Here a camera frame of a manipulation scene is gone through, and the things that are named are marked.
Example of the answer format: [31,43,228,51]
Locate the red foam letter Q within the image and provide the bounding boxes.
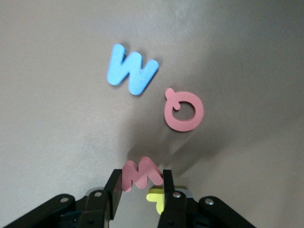
[163,87,205,133]

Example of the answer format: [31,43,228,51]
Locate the red foam letter m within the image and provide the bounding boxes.
[121,156,164,193]

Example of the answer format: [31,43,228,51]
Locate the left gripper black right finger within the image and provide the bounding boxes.
[158,169,256,228]

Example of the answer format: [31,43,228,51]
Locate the yellow foam letter t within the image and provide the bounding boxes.
[146,186,166,215]

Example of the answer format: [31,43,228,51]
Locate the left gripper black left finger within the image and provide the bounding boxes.
[0,168,124,228]

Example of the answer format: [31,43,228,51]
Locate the blue foam letter W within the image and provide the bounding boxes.
[105,44,159,96]

